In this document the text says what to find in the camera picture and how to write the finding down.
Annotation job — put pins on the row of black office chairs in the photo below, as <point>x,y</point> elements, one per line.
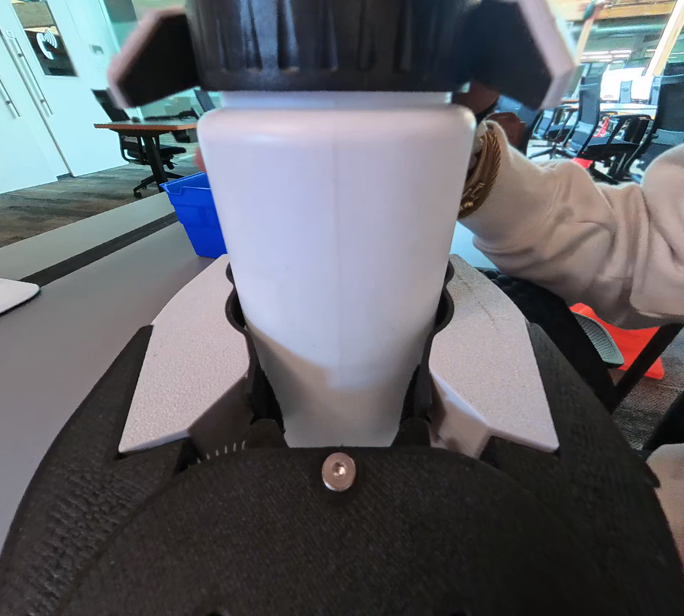
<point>593,108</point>

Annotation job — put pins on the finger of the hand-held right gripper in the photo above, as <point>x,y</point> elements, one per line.
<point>155,60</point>
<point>518,50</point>

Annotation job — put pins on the instruction sign stand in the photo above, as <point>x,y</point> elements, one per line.
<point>16,295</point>

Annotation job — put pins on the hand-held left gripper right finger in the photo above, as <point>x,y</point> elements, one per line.
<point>491,375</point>

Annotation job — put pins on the black round pad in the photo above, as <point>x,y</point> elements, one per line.
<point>545,327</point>

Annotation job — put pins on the blue plastic bin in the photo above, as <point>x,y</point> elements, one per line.
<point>195,215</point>

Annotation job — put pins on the white plastic bottle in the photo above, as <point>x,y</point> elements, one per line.
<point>336,210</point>

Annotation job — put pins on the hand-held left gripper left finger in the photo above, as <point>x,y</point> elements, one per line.
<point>181,375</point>

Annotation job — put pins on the person's right forearm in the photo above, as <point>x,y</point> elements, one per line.
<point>577,231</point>

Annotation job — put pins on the black office chair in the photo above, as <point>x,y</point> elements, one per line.
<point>141,151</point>

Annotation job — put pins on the brown wooden caddy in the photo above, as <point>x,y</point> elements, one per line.
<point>507,130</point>

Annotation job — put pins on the white door with window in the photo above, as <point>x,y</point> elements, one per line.
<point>69,108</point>

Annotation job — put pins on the grey mesh office chair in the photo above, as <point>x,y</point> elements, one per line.
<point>601,338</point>

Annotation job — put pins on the wood-top office desk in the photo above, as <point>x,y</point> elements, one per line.
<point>144,125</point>

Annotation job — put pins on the black bottle lid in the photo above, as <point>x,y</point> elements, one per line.
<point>331,23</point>

